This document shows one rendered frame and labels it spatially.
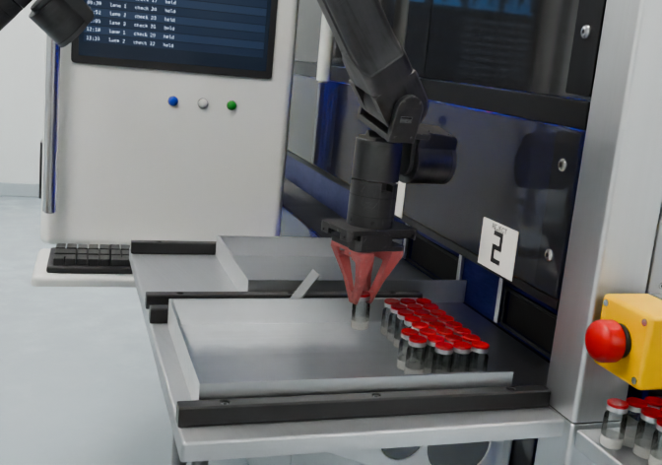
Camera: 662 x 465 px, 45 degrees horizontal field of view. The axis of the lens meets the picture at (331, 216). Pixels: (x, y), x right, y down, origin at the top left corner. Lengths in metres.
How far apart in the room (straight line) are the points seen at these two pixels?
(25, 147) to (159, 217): 4.60
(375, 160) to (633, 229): 0.29
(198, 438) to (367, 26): 0.45
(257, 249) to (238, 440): 0.66
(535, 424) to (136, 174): 1.06
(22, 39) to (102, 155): 4.56
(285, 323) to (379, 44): 0.39
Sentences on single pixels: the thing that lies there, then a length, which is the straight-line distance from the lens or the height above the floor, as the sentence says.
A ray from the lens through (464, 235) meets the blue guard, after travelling 1.08.
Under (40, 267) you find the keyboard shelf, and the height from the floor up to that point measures 0.80.
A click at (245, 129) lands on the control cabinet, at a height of 1.06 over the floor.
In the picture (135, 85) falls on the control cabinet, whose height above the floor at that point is 1.14.
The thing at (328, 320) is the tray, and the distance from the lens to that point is 1.08.
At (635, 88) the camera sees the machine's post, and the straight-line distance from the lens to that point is 0.83.
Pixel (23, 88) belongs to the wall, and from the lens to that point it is 6.24.
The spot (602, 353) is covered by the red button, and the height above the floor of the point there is 0.99.
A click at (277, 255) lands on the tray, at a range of 1.40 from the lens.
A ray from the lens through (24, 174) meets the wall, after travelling 6.31.
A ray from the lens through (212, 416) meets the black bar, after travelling 0.78.
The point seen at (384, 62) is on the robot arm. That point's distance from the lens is 0.89.
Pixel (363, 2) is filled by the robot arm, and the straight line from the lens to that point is 0.86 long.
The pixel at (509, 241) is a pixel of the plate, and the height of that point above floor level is 1.03.
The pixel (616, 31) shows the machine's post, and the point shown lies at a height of 1.28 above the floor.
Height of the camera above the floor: 1.23
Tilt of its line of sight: 11 degrees down
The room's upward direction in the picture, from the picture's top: 5 degrees clockwise
